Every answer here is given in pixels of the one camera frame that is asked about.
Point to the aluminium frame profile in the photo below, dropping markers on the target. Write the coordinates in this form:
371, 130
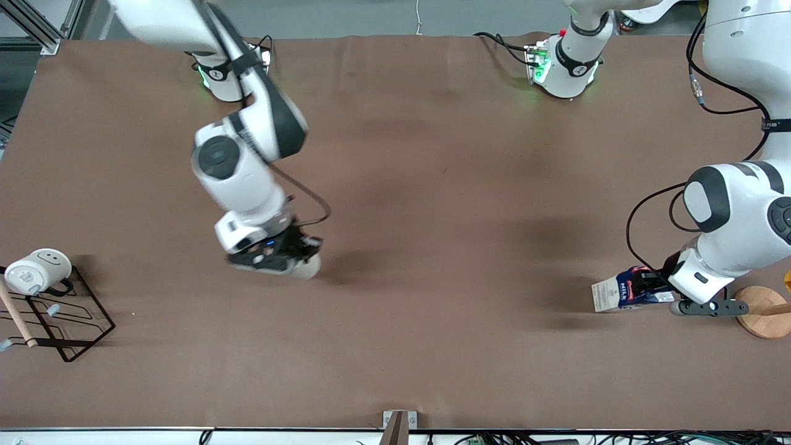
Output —
43, 34

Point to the round wooden stand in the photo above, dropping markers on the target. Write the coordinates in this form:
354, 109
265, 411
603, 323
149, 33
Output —
763, 324

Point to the white smiley face mug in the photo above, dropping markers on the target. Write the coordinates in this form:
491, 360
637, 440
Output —
34, 269

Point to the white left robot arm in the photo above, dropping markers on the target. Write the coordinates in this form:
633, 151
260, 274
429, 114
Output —
741, 210

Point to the blue white milk carton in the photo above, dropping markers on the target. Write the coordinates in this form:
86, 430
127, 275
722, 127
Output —
609, 295

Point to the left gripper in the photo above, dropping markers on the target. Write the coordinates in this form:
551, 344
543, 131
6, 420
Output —
656, 277

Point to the wooden rod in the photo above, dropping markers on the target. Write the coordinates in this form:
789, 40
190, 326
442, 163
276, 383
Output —
15, 318

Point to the brown table cover sheet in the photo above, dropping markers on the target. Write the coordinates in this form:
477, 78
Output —
432, 346

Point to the grey ceramic cup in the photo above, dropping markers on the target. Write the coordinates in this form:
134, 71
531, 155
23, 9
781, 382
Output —
309, 269

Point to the metal table bracket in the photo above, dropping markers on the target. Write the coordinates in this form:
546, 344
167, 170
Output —
399, 423

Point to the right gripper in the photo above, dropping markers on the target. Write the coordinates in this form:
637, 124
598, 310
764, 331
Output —
299, 242

